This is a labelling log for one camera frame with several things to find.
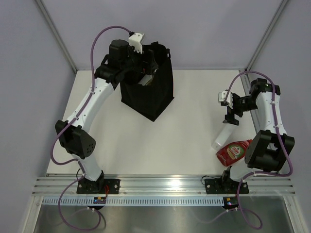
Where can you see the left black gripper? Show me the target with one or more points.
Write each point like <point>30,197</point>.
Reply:
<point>145,67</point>

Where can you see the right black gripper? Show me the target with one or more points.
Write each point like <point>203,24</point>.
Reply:
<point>229,118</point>

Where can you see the amber soap bottle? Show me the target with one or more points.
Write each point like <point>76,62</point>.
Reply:
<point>146,80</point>

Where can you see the white frosted bottle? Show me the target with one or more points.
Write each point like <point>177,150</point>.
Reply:
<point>223,136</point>

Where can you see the red dish soap bottle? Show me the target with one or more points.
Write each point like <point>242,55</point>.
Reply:
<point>233,152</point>

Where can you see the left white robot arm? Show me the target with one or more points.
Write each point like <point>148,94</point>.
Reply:
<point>73,134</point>

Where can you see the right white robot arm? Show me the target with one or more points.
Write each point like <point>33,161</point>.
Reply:
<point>268,153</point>

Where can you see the black canvas bag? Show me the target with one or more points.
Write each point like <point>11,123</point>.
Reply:
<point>152,99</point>

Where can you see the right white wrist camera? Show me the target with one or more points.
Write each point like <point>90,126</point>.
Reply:
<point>224,98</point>

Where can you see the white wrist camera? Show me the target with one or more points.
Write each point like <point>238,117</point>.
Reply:
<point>135,41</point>
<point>224,98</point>

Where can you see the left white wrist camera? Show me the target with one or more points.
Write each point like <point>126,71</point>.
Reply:
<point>135,41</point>

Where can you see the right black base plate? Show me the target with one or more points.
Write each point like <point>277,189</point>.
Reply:
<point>217,186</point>

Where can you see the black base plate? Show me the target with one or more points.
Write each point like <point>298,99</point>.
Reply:
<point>217,186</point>
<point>111,185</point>

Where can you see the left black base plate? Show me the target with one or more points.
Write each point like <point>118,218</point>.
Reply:
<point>111,185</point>

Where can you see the aluminium mounting rail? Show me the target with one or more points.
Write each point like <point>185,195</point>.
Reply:
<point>168,186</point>

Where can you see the white slotted cable duct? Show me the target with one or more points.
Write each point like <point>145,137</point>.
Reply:
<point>134,201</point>

